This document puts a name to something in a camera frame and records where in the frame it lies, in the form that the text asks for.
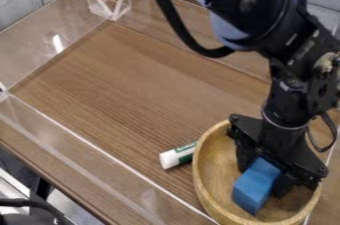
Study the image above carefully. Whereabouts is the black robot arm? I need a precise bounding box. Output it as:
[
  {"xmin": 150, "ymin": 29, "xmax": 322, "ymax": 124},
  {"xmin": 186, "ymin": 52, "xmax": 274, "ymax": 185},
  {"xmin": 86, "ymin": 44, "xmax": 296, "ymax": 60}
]
[{"xmin": 156, "ymin": 0, "xmax": 340, "ymax": 197}]

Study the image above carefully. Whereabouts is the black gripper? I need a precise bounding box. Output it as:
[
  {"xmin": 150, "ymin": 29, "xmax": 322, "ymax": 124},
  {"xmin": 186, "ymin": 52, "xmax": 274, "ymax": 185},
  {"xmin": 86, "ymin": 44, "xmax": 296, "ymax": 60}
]
[{"xmin": 226, "ymin": 113, "xmax": 328, "ymax": 198}]

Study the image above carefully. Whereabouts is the black metal stand base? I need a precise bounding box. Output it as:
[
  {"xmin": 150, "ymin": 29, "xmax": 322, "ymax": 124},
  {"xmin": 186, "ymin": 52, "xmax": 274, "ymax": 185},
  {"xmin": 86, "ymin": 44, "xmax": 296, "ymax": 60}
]
[{"xmin": 0, "ymin": 199, "xmax": 72, "ymax": 225}]

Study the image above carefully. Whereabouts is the clear acrylic barrier wall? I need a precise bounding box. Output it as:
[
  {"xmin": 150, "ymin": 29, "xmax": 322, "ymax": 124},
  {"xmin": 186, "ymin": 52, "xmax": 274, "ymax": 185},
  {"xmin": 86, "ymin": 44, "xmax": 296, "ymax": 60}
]
[{"xmin": 0, "ymin": 0, "xmax": 340, "ymax": 225}]

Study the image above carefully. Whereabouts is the black cable loop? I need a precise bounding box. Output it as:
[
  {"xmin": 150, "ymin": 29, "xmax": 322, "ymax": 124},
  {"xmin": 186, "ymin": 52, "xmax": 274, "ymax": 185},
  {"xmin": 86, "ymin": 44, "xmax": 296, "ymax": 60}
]
[{"xmin": 0, "ymin": 198, "xmax": 68, "ymax": 225}]

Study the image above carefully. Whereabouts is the brown wooden bowl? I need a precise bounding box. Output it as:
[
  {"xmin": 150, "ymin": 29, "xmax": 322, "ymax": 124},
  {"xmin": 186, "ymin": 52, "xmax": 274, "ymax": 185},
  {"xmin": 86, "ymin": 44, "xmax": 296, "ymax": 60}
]
[{"xmin": 192, "ymin": 120, "xmax": 321, "ymax": 225}]

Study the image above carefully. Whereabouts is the white green glue stick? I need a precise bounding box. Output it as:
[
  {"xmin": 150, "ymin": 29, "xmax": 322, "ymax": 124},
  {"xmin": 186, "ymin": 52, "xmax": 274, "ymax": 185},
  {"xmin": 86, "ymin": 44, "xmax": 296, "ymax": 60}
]
[{"xmin": 160, "ymin": 141, "xmax": 196, "ymax": 169}]

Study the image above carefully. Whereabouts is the blue rectangular block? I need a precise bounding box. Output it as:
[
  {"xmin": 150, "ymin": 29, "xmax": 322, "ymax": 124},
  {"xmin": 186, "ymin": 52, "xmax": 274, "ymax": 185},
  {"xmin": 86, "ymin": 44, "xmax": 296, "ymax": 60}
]
[{"xmin": 232, "ymin": 158, "xmax": 280, "ymax": 216}]

